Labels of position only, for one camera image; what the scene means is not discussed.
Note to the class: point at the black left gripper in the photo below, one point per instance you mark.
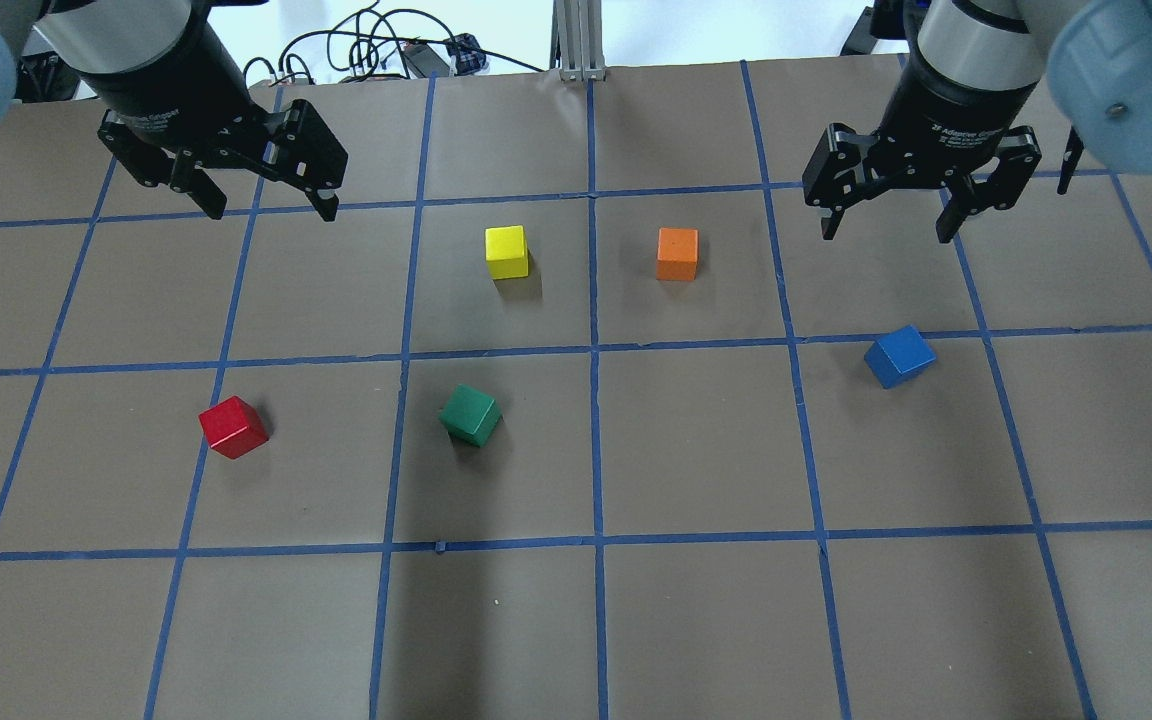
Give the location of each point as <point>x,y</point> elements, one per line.
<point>168,77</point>

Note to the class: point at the yellow wooden block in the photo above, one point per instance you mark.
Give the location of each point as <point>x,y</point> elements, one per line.
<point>506,252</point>

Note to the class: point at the black power adapter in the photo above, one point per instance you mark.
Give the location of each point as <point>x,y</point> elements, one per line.
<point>456,56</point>

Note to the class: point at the green wooden block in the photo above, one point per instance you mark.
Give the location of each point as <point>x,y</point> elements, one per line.
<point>470,415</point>

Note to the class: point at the red wooden block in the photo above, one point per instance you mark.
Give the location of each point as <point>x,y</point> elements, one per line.
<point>233,428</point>

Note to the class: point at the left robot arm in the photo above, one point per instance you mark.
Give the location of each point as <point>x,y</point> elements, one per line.
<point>93,34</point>

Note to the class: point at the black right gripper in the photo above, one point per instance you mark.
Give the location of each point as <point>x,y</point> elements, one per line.
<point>948,103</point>

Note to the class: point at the aluminium frame post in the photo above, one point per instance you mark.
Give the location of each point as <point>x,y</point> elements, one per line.
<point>576,41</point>

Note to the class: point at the orange wooden block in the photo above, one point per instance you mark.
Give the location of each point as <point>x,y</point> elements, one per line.
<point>678,254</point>

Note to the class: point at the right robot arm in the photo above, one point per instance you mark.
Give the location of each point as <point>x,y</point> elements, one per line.
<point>1095,57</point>

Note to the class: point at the blue wooden block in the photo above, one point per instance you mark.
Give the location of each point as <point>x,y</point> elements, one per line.
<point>899,356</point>

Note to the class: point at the black power brick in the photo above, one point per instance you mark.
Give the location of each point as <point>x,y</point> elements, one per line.
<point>879,21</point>

